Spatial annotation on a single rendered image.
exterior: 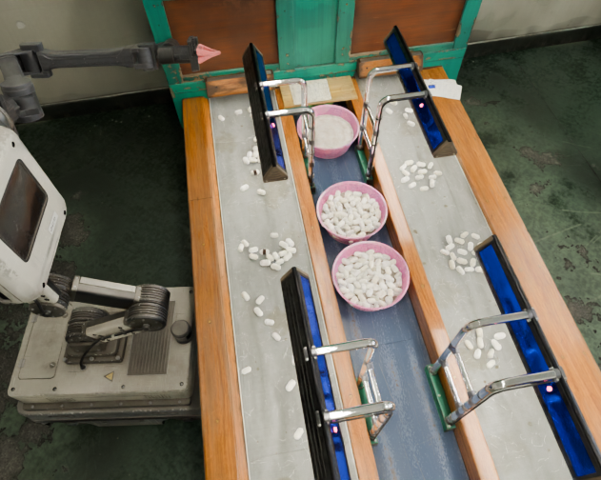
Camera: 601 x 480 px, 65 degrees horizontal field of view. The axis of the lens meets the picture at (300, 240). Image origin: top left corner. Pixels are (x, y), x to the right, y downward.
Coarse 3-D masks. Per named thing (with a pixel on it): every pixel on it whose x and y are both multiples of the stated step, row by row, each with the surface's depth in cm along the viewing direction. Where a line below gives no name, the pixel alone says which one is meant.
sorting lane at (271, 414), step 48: (240, 96) 214; (240, 144) 198; (240, 192) 185; (288, 192) 184; (240, 240) 173; (240, 288) 163; (240, 336) 153; (288, 336) 153; (240, 384) 145; (336, 384) 145; (288, 432) 137
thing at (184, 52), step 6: (192, 36) 157; (174, 48) 156; (180, 48) 156; (186, 48) 156; (174, 54) 156; (180, 54) 156; (186, 54) 156; (192, 54) 156; (174, 60) 157; (180, 60) 157; (186, 60) 157
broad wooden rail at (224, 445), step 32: (192, 128) 200; (192, 160) 191; (192, 192) 182; (192, 224) 174; (192, 256) 167; (224, 256) 169; (224, 288) 161; (224, 320) 154; (224, 352) 148; (224, 384) 143; (224, 416) 138; (224, 448) 133
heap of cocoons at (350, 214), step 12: (336, 192) 184; (348, 192) 184; (360, 192) 184; (324, 204) 181; (336, 204) 181; (348, 204) 181; (360, 204) 181; (372, 204) 182; (324, 216) 178; (336, 216) 179; (348, 216) 180; (360, 216) 180; (372, 216) 178; (336, 228) 175; (348, 228) 175; (360, 228) 176; (372, 228) 175; (360, 240) 174
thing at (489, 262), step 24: (480, 264) 131; (504, 264) 125; (504, 288) 124; (504, 312) 122; (528, 336) 116; (528, 360) 115; (552, 360) 110; (552, 384) 109; (552, 408) 109; (576, 408) 105; (552, 432) 108; (576, 432) 103; (576, 456) 103; (600, 456) 99
